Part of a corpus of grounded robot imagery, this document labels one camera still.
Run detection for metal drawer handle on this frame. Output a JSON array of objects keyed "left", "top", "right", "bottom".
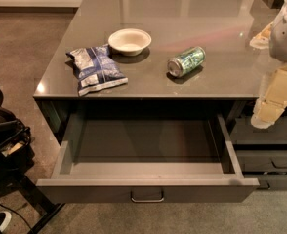
[{"left": 130, "top": 190, "right": 165, "bottom": 203}]

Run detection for white paper bowl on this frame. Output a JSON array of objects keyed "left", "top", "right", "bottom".
[{"left": 108, "top": 28, "right": 151, "bottom": 56}]

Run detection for black floor cable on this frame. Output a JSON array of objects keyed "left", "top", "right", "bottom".
[{"left": 0, "top": 197, "right": 34, "bottom": 231}]

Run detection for blue chip bag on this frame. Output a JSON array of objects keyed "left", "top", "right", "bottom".
[{"left": 66, "top": 44, "right": 128, "bottom": 96}]

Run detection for green soda can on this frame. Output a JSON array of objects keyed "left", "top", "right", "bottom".
[{"left": 167, "top": 47, "right": 206, "bottom": 78}]

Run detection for grey lower side drawers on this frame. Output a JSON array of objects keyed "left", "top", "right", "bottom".
[{"left": 230, "top": 116, "right": 287, "bottom": 190}]

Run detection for open grey top drawer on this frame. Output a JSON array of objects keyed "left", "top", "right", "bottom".
[{"left": 37, "top": 115, "right": 259, "bottom": 203}]

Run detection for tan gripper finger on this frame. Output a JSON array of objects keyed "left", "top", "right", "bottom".
[
  {"left": 251, "top": 64, "right": 287, "bottom": 129},
  {"left": 250, "top": 23, "right": 272, "bottom": 50}
]

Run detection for grey cabinet counter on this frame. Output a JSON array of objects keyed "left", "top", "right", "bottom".
[{"left": 34, "top": 0, "right": 279, "bottom": 139}]

